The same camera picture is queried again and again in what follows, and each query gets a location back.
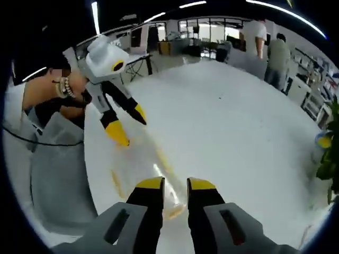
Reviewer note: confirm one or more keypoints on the ceiling light strip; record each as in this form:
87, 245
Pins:
34, 74
288, 14
174, 10
94, 18

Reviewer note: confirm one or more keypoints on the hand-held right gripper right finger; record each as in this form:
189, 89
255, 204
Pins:
225, 225

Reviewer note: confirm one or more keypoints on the clear box with yellow buckles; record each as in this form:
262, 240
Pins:
159, 164

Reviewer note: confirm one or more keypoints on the grey office chair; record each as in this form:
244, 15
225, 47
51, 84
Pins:
247, 64

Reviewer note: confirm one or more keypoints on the green potted plant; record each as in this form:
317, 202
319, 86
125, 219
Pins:
329, 158

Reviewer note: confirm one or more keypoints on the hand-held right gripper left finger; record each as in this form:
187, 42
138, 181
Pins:
127, 225

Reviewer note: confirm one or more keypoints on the person's left hand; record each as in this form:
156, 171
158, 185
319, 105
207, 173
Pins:
78, 84

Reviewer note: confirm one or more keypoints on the shelf with white boxes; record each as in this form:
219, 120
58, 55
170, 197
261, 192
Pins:
312, 79

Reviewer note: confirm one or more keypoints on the person's white shirt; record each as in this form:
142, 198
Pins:
16, 148

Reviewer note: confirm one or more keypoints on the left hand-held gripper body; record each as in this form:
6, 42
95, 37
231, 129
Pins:
104, 62

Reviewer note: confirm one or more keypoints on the desk with black legs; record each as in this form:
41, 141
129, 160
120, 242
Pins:
140, 63

